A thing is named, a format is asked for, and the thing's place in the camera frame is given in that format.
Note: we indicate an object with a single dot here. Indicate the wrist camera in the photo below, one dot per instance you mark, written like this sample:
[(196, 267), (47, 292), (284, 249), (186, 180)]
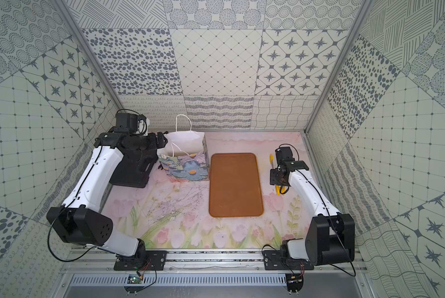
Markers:
[(284, 156), (131, 122)]

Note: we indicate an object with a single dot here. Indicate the left controller board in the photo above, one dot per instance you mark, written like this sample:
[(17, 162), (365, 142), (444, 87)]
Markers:
[(133, 284)]

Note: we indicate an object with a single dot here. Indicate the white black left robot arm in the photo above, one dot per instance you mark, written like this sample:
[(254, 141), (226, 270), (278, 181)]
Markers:
[(120, 159)]

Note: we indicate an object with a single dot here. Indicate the brown serving tray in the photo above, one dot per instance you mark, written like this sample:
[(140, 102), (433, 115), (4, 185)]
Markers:
[(235, 187)]

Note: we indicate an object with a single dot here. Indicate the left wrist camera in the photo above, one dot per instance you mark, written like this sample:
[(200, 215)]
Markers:
[(131, 122)]

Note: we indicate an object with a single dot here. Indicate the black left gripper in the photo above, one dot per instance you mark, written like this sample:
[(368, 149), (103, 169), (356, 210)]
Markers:
[(133, 171)]

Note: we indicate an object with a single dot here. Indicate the controller board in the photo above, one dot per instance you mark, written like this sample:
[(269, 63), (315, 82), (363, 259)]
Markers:
[(133, 284), (294, 283)]

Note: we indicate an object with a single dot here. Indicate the aluminium mounting rail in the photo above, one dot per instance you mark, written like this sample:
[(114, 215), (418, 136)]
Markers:
[(249, 260)]

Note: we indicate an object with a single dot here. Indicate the right controller board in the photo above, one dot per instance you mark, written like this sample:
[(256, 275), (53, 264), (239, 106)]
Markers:
[(294, 283)]

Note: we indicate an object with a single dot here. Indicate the yellow steel food tongs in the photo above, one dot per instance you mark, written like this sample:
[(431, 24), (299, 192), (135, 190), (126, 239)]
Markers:
[(280, 190)]

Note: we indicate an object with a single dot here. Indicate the floral paper gift bag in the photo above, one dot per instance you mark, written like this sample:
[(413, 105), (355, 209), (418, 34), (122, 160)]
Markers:
[(185, 156)]

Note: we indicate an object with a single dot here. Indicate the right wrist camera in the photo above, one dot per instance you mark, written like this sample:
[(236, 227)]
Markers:
[(284, 156)]

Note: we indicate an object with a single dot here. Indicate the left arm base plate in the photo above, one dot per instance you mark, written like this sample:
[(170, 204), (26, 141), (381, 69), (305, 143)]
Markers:
[(155, 258)]

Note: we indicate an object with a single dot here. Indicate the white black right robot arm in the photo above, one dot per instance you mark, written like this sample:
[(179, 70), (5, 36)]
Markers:
[(330, 238)]

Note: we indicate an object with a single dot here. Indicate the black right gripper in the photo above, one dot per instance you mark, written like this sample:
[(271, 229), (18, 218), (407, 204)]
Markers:
[(273, 178)]

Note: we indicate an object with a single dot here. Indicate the floral table mat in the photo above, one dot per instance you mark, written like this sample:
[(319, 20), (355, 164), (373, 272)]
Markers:
[(171, 214)]

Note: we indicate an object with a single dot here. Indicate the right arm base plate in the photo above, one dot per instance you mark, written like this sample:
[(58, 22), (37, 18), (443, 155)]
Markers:
[(273, 261)]

